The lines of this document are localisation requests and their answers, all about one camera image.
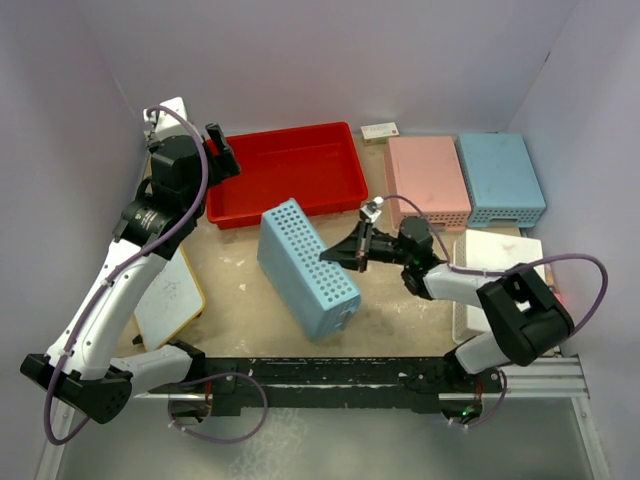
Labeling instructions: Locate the pink perforated basket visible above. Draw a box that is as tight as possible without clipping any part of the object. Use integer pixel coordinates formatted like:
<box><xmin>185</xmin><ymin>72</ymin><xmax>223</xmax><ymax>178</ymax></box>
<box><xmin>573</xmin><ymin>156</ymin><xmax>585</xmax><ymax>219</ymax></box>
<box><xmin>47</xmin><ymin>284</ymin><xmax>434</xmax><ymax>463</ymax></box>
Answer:
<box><xmin>384</xmin><ymin>136</ymin><xmax>471</xmax><ymax>232</ymax></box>

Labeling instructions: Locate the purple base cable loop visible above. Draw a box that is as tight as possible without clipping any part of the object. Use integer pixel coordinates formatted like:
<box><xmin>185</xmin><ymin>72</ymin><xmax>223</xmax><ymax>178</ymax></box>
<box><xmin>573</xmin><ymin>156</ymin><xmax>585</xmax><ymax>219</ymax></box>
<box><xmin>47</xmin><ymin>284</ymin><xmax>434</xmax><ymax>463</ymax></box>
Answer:
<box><xmin>167</xmin><ymin>370</ymin><xmax>271</xmax><ymax>444</ymax></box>

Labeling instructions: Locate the pink marker pen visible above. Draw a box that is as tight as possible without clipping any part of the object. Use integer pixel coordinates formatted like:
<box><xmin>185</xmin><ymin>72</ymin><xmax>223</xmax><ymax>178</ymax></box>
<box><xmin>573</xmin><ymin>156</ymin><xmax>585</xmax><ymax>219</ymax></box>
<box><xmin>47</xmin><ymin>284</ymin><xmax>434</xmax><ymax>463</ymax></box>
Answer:
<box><xmin>544</xmin><ymin>265</ymin><xmax>564</xmax><ymax>304</ymax></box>

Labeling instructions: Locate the red plastic tray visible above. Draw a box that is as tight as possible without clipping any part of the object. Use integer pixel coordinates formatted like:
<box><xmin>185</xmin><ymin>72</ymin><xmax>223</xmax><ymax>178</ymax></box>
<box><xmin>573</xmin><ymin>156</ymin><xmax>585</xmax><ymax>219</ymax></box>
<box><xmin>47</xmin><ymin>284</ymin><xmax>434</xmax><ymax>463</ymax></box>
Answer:
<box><xmin>206</xmin><ymin>122</ymin><xmax>369</xmax><ymax>230</ymax></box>

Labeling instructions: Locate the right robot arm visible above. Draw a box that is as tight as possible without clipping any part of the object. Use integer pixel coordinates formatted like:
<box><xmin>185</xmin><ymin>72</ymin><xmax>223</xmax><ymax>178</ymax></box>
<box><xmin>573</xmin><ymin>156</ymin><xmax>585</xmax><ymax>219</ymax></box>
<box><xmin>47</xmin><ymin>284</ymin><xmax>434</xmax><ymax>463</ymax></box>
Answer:
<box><xmin>320</xmin><ymin>216</ymin><xmax>575</xmax><ymax>391</ymax></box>

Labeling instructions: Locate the white perforated basket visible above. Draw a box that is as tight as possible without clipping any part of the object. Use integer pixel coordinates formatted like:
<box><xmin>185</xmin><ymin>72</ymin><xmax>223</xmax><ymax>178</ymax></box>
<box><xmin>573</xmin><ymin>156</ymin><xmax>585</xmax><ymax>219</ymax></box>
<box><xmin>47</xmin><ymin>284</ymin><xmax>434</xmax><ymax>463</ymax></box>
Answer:
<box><xmin>452</xmin><ymin>230</ymin><xmax>543</xmax><ymax>344</ymax></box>

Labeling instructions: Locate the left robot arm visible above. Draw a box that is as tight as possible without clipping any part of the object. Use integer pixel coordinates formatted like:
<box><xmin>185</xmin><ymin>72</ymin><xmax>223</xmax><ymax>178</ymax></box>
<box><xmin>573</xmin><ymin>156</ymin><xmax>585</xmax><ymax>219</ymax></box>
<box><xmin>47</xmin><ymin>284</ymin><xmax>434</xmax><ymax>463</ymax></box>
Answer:
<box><xmin>20</xmin><ymin>124</ymin><xmax>241</xmax><ymax>424</ymax></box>

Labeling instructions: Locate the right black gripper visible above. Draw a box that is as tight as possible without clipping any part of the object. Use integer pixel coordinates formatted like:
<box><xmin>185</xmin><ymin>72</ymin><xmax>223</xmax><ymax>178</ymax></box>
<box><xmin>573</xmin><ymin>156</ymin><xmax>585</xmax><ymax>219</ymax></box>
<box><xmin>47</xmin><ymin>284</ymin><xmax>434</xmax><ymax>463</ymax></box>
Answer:
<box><xmin>321</xmin><ymin>219</ymin><xmax>412</xmax><ymax>273</ymax></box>

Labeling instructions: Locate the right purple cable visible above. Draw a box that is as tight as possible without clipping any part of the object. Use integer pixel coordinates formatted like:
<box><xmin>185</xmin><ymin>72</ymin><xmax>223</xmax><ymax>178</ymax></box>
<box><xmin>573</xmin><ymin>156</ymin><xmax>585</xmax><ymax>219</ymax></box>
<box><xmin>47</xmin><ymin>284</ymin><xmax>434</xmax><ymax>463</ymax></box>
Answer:
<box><xmin>379</xmin><ymin>194</ymin><xmax>609</xmax><ymax>346</ymax></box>

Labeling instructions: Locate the small white red box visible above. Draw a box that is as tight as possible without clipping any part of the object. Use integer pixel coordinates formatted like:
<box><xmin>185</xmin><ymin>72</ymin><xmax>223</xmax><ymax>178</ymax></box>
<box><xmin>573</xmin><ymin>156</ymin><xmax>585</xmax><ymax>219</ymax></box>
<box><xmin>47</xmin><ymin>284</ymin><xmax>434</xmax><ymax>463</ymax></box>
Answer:
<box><xmin>360</xmin><ymin>122</ymin><xmax>399</xmax><ymax>145</ymax></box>

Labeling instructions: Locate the yellow-rimmed whiteboard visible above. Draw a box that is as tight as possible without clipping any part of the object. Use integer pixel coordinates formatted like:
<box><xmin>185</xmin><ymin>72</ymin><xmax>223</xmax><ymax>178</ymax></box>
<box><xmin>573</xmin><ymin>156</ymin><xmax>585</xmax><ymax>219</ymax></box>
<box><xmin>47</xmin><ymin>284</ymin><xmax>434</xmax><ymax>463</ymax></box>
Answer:
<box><xmin>134</xmin><ymin>246</ymin><xmax>206</xmax><ymax>351</ymax></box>

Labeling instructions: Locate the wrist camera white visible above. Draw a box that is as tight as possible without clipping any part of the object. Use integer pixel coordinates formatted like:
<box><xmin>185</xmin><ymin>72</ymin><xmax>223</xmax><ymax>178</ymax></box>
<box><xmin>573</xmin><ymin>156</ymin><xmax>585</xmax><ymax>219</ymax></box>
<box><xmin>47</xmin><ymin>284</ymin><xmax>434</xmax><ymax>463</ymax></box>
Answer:
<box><xmin>142</xmin><ymin>96</ymin><xmax>189</xmax><ymax>144</ymax></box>
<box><xmin>359</xmin><ymin>196</ymin><xmax>385</xmax><ymax>224</ymax></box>

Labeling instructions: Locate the light blue perforated basket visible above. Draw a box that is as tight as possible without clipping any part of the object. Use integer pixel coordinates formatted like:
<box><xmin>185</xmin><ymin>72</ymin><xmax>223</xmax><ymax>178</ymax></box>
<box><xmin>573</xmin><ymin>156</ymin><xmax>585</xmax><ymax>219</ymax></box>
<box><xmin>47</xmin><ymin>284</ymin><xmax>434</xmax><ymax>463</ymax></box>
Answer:
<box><xmin>455</xmin><ymin>133</ymin><xmax>546</xmax><ymax>228</ymax></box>

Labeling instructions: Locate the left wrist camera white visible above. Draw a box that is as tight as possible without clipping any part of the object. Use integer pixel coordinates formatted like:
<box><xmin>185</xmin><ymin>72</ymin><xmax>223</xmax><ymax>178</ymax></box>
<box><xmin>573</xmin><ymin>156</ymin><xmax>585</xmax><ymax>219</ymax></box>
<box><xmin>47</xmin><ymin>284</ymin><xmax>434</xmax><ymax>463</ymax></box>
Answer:
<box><xmin>142</xmin><ymin>96</ymin><xmax>189</xmax><ymax>144</ymax></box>

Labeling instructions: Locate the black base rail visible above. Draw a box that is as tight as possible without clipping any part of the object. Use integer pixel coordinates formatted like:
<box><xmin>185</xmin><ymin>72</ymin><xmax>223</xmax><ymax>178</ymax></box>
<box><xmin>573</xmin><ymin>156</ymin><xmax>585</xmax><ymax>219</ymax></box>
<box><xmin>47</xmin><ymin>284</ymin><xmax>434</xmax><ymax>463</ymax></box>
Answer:
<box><xmin>147</xmin><ymin>339</ymin><xmax>506</xmax><ymax>419</ymax></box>

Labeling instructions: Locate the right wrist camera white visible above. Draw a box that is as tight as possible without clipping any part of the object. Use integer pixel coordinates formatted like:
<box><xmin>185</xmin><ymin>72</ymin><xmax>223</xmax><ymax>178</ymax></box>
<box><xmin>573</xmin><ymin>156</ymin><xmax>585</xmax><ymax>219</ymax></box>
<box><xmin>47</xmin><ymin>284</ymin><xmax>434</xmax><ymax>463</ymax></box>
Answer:
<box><xmin>359</xmin><ymin>196</ymin><xmax>385</xmax><ymax>224</ymax></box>

